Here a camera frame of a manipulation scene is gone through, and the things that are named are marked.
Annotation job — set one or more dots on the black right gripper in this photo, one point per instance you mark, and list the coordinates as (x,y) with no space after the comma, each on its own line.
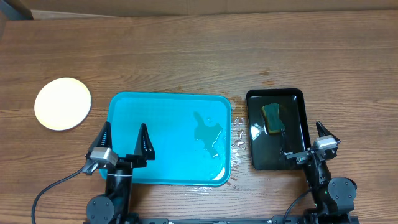
(301,158)

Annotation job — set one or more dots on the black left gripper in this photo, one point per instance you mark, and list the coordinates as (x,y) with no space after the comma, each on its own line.
(138,159)

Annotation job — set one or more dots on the yellow green sponge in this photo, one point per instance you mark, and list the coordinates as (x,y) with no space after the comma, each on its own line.
(270,113)

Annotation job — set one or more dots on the yellow plate with ketchup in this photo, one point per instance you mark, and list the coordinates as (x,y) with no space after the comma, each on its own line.
(62,104)

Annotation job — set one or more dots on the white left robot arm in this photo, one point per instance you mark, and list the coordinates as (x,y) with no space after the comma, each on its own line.
(113,205)

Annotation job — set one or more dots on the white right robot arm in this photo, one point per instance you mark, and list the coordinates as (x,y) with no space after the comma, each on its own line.
(333,196)

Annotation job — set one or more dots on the black water tray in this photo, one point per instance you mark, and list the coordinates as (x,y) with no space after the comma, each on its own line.
(264,147)

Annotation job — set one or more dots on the teal plastic tray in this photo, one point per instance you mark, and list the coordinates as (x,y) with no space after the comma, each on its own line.
(190,133)

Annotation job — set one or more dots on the cardboard back panel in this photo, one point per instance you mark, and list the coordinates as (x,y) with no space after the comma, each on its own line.
(199,7)

